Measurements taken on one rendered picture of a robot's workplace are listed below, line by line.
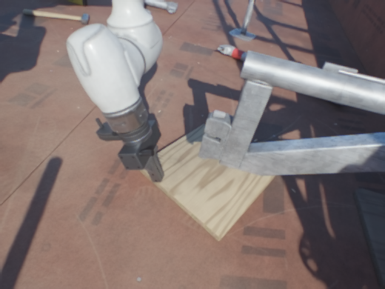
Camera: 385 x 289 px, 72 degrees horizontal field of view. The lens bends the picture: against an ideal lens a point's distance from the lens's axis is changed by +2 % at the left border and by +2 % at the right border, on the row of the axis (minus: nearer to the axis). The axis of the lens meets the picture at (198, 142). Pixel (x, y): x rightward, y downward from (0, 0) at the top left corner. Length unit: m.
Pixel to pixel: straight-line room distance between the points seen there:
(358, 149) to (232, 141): 0.25
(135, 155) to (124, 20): 0.29
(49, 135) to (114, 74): 0.44
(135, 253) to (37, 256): 0.20
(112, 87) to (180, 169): 0.34
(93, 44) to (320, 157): 0.49
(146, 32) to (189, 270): 0.54
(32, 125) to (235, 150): 0.64
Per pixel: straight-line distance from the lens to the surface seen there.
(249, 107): 0.52
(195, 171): 0.77
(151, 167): 0.68
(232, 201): 0.73
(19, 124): 0.97
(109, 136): 0.64
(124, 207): 0.71
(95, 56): 0.52
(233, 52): 1.47
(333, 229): 0.86
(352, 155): 0.61
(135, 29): 0.63
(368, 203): 0.97
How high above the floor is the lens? 0.60
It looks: 43 degrees down
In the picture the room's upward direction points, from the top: 14 degrees clockwise
